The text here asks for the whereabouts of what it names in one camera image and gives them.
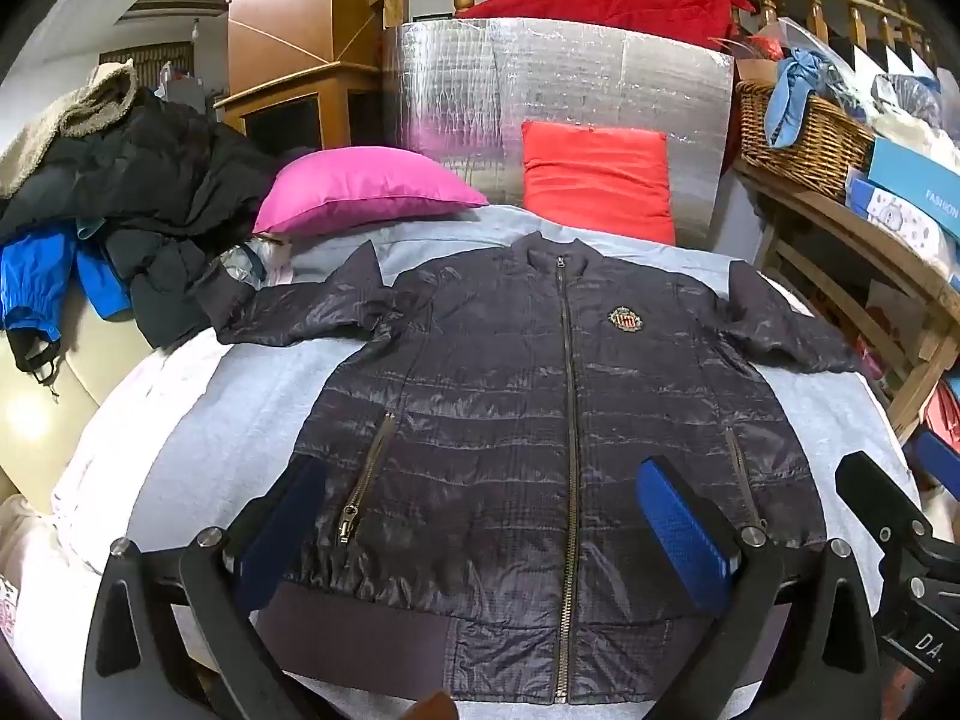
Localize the wicker basket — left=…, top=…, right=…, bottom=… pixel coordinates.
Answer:
left=735, top=79, right=877, bottom=203

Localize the blue jacket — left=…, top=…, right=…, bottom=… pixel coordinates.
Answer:
left=0, top=223, right=134, bottom=346

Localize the red cloth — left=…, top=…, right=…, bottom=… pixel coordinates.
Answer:
left=457, top=0, right=758, bottom=53

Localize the wooden shelf rack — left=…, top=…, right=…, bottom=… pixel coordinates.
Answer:
left=731, top=161, right=960, bottom=443

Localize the light blue cloth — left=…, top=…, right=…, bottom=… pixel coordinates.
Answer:
left=765, top=47, right=833, bottom=151

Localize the silver foil insulation mat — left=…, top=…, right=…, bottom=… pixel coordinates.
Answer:
left=382, top=15, right=734, bottom=252

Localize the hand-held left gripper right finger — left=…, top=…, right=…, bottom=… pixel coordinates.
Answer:
left=634, top=454, right=882, bottom=720

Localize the dark navy quilted jacket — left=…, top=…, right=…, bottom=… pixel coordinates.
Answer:
left=196, top=231, right=863, bottom=706

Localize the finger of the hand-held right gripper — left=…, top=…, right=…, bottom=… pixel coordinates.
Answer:
left=835, top=450, right=938, bottom=548
left=910, top=427, right=960, bottom=485

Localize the pink pillow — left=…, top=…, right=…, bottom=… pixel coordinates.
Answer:
left=253, top=148, right=490, bottom=236

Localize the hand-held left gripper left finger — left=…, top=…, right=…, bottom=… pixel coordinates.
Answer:
left=81, top=454, right=331, bottom=720

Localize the wooden cabinet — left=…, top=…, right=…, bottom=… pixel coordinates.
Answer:
left=214, top=0, right=387, bottom=158

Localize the red pillow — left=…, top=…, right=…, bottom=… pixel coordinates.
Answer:
left=521, top=120, right=677, bottom=247

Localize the white bed sheet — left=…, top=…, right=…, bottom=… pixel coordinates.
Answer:
left=0, top=330, right=226, bottom=691

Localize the beige fleece garment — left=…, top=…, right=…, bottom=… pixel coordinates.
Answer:
left=0, top=60, right=140, bottom=200

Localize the blue cardboard box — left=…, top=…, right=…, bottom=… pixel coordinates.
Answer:
left=846, top=136, right=960, bottom=271

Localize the black coat pile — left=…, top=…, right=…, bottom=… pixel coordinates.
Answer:
left=0, top=86, right=301, bottom=350

